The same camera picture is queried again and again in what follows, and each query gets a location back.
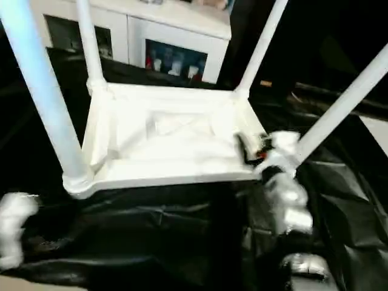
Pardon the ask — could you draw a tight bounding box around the white plastic table top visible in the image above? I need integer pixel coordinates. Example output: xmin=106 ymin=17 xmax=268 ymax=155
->
xmin=62 ymin=81 xmax=299 ymax=199

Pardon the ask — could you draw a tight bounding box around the long black bar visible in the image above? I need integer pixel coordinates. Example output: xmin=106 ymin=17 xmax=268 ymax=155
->
xmin=295 ymin=82 xmax=388 ymax=107

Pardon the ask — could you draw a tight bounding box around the white flat panel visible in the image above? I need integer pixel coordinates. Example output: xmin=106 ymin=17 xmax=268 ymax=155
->
xmin=359 ymin=116 xmax=388 ymax=146

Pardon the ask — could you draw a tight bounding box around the black table mat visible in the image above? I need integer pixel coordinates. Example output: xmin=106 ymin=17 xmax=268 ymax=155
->
xmin=0 ymin=45 xmax=388 ymax=291

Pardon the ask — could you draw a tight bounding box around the white glass-door cabinet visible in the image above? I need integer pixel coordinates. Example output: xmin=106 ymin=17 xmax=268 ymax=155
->
xmin=39 ymin=0 xmax=233 ymax=84

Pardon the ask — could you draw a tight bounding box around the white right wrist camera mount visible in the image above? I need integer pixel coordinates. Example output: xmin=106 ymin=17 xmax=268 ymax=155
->
xmin=266 ymin=130 xmax=301 ymax=177

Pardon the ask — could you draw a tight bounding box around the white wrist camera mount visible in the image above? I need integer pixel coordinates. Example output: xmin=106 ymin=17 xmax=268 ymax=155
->
xmin=0 ymin=192 xmax=40 ymax=270
xmin=266 ymin=130 xmax=301 ymax=177

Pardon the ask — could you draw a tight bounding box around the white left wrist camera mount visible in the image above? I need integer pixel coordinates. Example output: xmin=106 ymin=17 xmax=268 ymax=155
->
xmin=0 ymin=192 xmax=40 ymax=270

